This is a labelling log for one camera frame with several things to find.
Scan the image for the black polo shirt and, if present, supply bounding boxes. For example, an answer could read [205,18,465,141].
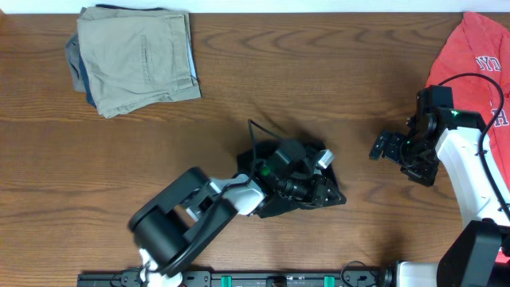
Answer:
[235,139,347,219]

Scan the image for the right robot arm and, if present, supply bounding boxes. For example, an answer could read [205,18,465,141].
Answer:
[369,108,509,286]

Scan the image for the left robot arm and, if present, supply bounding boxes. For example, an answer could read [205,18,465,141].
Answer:
[128,159,347,286]

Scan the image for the red printed t-shirt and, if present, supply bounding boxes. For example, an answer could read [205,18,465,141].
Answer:
[425,11,510,264]

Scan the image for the folded khaki shorts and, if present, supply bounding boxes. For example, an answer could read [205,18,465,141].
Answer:
[76,5,202,118]

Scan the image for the folded navy garment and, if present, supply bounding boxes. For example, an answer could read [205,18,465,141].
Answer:
[79,57,96,108]

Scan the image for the folded grey garment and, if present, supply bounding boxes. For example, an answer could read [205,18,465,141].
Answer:
[65,33,85,92]

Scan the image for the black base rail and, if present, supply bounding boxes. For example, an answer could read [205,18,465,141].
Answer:
[76,268,397,287]

